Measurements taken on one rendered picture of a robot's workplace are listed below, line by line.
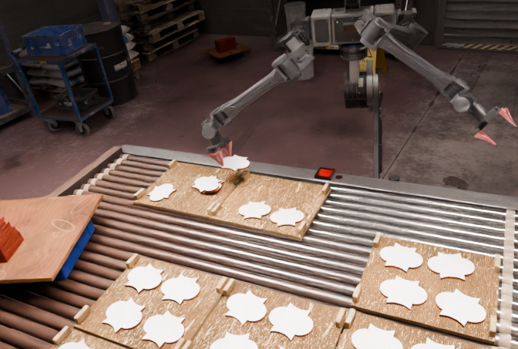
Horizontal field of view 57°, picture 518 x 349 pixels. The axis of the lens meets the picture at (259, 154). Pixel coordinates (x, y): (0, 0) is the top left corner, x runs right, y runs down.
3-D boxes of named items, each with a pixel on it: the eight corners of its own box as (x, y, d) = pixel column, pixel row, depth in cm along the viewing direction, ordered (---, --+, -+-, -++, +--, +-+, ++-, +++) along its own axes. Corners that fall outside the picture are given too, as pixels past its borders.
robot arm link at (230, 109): (303, 72, 192) (286, 51, 188) (301, 77, 187) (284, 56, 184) (227, 124, 213) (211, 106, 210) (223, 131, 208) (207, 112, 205)
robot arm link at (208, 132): (232, 119, 210) (219, 105, 208) (232, 127, 199) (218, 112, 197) (212, 136, 212) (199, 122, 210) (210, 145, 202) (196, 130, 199)
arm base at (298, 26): (310, 44, 235) (307, 20, 229) (307, 49, 228) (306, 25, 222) (292, 45, 237) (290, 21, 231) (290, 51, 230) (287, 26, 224)
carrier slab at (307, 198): (248, 176, 226) (248, 172, 225) (331, 189, 208) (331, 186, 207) (210, 220, 200) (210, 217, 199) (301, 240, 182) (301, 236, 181)
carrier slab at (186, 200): (176, 164, 244) (176, 162, 244) (247, 175, 227) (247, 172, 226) (133, 204, 218) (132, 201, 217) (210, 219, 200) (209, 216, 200)
